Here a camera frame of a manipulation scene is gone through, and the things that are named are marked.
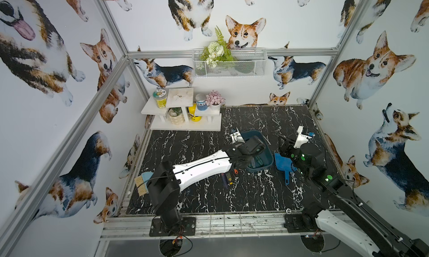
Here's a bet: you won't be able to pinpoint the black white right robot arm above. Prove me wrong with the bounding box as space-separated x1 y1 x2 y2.
278 136 429 257

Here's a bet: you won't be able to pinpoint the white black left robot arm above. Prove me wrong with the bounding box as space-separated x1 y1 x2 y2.
145 136 267 230

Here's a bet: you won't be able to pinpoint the teal plastic storage box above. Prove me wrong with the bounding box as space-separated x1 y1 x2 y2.
241 130 274 173

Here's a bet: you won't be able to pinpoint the blue plastic dustpan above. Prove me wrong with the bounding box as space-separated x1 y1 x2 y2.
274 153 297 186

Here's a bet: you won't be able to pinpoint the white flower pot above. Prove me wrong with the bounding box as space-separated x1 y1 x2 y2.
206 90 225 112

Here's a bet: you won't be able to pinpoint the blue cylindrical can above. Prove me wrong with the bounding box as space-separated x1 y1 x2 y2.
196 94 208 111

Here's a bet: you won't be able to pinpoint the yellow fertilizer bottle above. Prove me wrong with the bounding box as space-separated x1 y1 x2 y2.
188 103 202 122

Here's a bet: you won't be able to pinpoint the white wooden tiered shelf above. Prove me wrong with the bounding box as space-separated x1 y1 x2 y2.
141 87 222 132

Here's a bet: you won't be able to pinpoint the cream bubble plant pot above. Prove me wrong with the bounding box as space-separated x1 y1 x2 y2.
168 107 185 125

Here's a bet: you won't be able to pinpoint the green white artificial flowers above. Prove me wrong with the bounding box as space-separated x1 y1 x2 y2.
200 26 236 68

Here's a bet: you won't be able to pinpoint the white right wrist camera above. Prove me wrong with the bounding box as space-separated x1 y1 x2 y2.
294 126 315 149

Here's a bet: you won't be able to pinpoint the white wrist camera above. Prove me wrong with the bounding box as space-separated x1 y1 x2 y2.
230 129 245 144
294 126 315 149

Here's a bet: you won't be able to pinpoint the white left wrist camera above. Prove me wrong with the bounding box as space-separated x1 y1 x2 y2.
230 129 245 144

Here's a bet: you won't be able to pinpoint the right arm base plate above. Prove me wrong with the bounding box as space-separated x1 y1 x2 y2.
284 214 324 233

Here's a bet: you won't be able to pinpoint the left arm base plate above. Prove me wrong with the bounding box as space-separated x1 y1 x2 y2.
149 217 196 237

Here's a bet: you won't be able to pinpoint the white wire wall basket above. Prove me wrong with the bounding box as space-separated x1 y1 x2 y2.
192 48 268 78

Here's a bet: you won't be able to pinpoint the blue handle bristle brush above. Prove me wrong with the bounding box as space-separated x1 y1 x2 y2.
134 172 153 197

